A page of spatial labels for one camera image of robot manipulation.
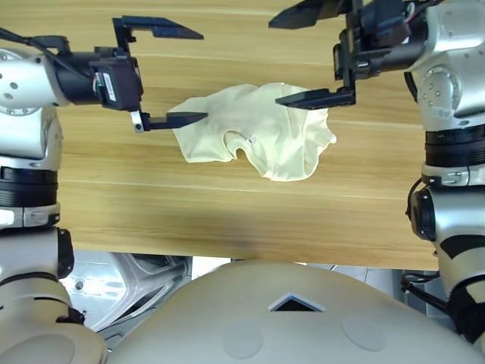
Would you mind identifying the black cable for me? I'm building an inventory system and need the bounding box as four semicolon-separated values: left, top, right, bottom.
0;26;52;52
402;70;420;104

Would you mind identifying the robot body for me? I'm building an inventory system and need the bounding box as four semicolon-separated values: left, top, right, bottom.
101;259;485;364

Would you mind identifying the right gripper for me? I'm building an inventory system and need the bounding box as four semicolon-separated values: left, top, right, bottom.
268;0;426;111

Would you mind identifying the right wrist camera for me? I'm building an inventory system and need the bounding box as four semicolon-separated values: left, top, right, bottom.
361;0;412;39

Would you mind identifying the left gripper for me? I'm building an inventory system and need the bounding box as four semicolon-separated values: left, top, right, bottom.
55;15;209;135

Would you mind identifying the cream T-shirt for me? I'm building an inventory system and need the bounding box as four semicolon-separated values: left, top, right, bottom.
166;81;339;184

